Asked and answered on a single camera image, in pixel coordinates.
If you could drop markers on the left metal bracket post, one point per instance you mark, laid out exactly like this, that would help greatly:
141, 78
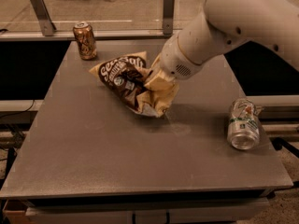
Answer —
47, 27

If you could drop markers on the metal bracket post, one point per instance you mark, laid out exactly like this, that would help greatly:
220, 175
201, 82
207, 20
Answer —
168, 16
47, 27

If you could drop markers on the middle metal bracket post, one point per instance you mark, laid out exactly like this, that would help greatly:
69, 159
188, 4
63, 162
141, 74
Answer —
168, 16

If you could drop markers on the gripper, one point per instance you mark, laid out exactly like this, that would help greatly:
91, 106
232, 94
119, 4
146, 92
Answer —
175, 61

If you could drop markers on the silver green soda can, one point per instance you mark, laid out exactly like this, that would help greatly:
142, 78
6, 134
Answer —
243, 130

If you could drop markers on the orange soda can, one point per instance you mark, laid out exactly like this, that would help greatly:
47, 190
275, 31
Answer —
83, 33

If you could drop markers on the brown sea salt chip bag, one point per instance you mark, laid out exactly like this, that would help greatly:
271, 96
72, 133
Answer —
125, 77

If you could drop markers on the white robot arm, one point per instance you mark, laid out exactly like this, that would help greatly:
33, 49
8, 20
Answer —
221, 26

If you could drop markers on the cardboard box under table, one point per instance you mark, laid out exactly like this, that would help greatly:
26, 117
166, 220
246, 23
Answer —
15, 212

